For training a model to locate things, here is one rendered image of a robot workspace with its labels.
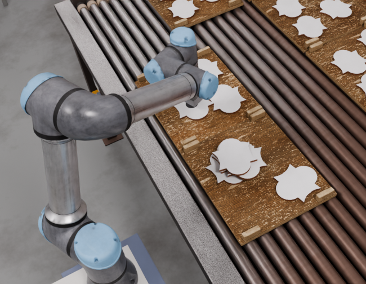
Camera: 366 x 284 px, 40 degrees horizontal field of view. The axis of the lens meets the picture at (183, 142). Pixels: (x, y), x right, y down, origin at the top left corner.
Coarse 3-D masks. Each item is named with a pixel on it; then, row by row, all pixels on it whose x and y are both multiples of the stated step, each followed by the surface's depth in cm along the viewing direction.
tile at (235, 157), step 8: (224, 144) 167; (232, 144) 166; (240, 144) 166; (248, 144) 166; (216, 152) 165; (224, 152) 165; (232, 152) 164; (240, 152) 164; (248, 152) 163; (224, 160) 163; (232, 160) 162; (240, 160) 162; (248, 160) 161; (256, 160) 162; (224, 168) 161; (232, 168) 160; (240, 168) 160; (248, 168) 159
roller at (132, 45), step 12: (96, 0) 241; (108, 12) 232; (120, 24) 225; (120, 36) 222; (132, 48) 214; (144, 60) 208; (264, 240) 151; (276, 252) 147; (276, 264) 146; (288, 264) 145; (288, 276) 143
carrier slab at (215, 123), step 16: (224, 64) 198; (224, 80) 193; (160, 112) 186; (176, 112) 185; (240, 112) 182; (176, 128) 180; (192, 128) 179; (208, 128) 178; (224, 128) 177; (176, 144) 175
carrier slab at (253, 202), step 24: (264, 120) 178; (216, 144) 173; (264, 144) 171; (288, 144) 170; (192, 168) 168; (264, 168) 165; (216, 192) 161; (240, 192) 160; (264, 192) 159; (312, 192) 157; (240, 216) 154; (264, 216) 154; (288, 216) 153; (240, 240) 149
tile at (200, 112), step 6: (204, 102) 169; (210, 102) 169; (180, 108) 169; (186, 108) 169; (192, 108) 168; (198, 108) 168; (204, 108) 168; (180, 114) 167; (186, 114) 167; (192, 114) 166; (198, 114) 166; (204, 114) 166; (192, 120) 166; (198, 120) 166
